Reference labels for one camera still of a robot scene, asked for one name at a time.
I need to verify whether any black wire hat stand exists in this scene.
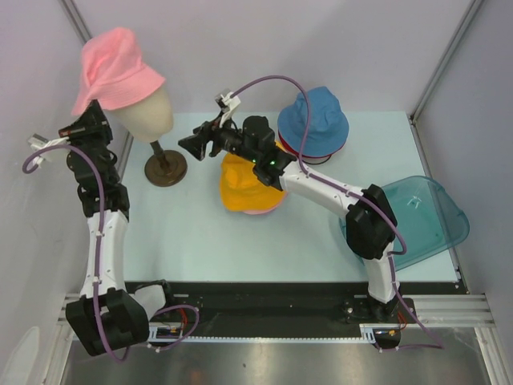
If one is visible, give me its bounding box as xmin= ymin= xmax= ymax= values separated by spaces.
xmin=301 ymin=154 xmax=333 ymax=165

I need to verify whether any blue hat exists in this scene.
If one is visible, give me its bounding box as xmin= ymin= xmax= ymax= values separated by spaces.
xmin=277 ymin=86 xmax=349 ymax=156

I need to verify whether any brown wooden stand base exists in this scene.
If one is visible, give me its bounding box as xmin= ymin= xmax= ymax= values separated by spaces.
xmin=144 ymin=140 xmax=188 ymax=187

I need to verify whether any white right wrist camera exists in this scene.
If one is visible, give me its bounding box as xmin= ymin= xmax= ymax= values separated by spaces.
xmin=215 ymin=90 xmax=240 ymax=127

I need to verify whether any red bucket hat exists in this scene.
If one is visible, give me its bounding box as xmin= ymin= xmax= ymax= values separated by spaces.
xmin=278 ymin=133 xmax=345 ymax=160

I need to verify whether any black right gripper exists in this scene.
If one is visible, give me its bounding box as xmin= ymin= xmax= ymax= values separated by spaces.
xmin=178 ymin=111 xmax=259 ymax=164

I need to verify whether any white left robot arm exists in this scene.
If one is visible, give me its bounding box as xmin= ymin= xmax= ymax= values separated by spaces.
xmin=59 ymin=100 xmax=177 ymax=356

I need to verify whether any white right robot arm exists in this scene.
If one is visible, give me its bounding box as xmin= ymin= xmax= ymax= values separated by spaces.
xmin=179 ymin=115 xmax=399 ymax=322

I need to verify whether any pink bucket hat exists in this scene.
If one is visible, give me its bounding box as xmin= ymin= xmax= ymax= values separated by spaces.
xmin=243 ymin=194 xmax=287 ymax=215

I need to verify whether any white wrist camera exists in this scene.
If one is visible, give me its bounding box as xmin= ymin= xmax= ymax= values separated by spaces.
xmin=215 ymin=90 xmax=240 ymax=127
xmin=28 ymin=134 xmax=69 ymax=166

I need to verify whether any beige mannequin head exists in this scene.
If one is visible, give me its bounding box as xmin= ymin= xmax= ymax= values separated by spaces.
xmin=111 ymin=86 xmax=174 ymax=144

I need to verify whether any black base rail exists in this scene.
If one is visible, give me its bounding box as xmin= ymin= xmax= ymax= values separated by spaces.
xmin=131 ymin=282 xmax=468 ymax=342

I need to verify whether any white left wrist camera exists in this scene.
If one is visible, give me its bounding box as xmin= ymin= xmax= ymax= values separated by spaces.
xmin=28 ymin=134 xmax=69 ymax=166

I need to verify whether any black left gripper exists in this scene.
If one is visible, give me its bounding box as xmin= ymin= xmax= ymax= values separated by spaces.
xmin=59 ymin=100 xmax=120 ymax=184

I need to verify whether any yellow hat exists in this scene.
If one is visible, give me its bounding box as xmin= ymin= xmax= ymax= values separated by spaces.
xmin=219 ymin=153 xmax=287 ymax=213

